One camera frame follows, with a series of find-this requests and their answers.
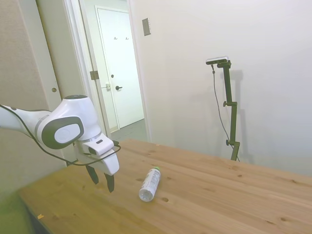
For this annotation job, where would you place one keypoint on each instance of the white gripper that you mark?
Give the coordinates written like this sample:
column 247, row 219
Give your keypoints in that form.
column 110, row 165

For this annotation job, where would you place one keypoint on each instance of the clear green-capped water bottle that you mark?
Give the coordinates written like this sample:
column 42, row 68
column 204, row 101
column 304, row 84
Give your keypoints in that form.
column 151, row 181

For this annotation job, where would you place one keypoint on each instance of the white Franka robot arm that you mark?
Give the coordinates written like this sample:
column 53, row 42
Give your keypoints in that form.
column 73, row 109

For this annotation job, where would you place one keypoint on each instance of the brass door hinge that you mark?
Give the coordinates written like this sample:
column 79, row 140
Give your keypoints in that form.
column 94, row 75

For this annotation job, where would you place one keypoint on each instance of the white hallway door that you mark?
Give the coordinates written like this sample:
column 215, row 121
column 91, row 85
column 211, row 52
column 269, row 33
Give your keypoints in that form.
column 122, row 61

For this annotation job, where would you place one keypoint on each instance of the beige door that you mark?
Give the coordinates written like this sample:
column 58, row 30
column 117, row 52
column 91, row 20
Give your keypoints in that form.
column 48, row 48

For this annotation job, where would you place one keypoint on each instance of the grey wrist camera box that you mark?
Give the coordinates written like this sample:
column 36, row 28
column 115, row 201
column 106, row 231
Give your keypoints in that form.
column 102, row 145

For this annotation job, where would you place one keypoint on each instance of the black jointed camera stand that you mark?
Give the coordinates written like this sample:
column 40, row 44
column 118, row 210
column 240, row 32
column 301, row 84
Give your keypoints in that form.
column 233, row 122

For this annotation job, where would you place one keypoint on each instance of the silver camera bar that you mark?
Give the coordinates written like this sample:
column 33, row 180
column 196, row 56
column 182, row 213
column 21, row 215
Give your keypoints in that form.
column 217, row 60

